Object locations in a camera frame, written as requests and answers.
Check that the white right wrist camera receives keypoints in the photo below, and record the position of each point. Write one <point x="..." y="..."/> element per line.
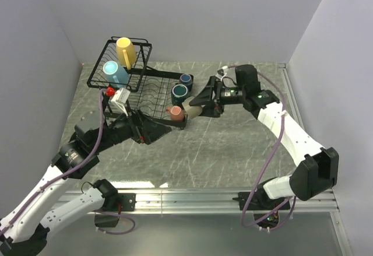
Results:
<point x="222" y="72"/>

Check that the dark green patterned mug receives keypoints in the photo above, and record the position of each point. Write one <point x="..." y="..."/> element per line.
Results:
<point x="179" y="93"/>

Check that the light blue ceramic mug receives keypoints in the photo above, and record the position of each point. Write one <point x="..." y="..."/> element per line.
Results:
<point x="115" y="74"/>

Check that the yellow ceramic mug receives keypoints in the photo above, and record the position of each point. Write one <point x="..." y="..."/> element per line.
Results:
<point x="126" y="53"/>

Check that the black wire dish rack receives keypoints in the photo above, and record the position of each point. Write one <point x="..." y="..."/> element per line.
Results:
<point x="150" y="88"/>

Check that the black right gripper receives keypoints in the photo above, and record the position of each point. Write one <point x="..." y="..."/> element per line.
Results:
<point x="214" y="108"/>

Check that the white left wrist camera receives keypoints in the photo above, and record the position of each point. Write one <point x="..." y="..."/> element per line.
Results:
<point x="118" y="98"/>

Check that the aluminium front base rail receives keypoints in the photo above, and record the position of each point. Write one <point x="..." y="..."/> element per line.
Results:
<point x="203" y="201"/>

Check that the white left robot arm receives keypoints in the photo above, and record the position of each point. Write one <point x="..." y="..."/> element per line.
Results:
<point x="26" y="230"/>

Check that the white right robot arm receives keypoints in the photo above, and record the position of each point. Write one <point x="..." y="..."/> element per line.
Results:
<point x="316" y="167"/>

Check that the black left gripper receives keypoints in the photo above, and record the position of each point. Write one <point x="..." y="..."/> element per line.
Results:
<point x="146" y="129"/>

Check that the dark blue glossy mug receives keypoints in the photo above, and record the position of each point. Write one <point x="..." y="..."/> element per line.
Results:
<point x="186" y="80"/>

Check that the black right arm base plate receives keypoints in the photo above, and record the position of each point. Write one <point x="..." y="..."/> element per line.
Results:
<point x="244" y="202"/>

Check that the olive brown small cup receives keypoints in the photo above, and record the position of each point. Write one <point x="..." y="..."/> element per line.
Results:
<point x="191" y="111"/>

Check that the aluminium table edge rail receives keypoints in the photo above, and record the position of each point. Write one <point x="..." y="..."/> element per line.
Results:
<point x="290" y="94"/>

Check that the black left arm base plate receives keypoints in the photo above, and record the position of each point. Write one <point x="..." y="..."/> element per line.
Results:
<point x="126" y="202"/>

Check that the red orange mug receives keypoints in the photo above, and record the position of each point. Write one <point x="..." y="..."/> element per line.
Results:
<point x="176" y="113"/>

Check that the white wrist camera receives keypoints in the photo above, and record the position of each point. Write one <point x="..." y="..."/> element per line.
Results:
<point x="222" y="72"/>
<point x="118" y="98"/>

